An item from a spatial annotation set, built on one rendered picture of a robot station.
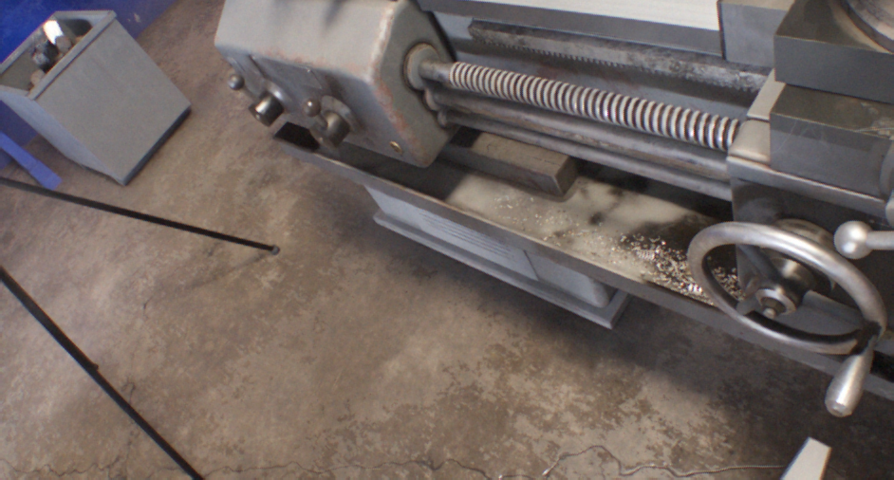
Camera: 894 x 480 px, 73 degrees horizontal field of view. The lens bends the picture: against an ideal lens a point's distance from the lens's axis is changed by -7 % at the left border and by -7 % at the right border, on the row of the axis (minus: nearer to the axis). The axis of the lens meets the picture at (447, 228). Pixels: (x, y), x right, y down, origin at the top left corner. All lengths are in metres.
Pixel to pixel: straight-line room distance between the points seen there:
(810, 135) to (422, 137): 0.70
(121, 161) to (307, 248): 1.14
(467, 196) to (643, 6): 0.61
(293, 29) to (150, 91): 1.79
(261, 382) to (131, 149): 1.41
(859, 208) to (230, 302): 1.80
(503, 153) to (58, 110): 1.97
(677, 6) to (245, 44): 0.84
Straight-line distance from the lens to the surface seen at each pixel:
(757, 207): 0.74
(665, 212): 1.15
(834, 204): 0.69
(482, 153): 1.27
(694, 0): 0.82
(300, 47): 1.20
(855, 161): 0.63
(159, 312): 2.33
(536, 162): 1.20
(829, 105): 0.62
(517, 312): 1.59
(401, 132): 1.11
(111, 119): 2.90
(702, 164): 0.87
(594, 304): 1.50
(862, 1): 0.61
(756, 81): 0.83
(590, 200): 1.20
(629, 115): 0.85
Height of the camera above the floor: 1.31
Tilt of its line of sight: 46 degrees down
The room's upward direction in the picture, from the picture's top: 33 degrees counter-clockwise
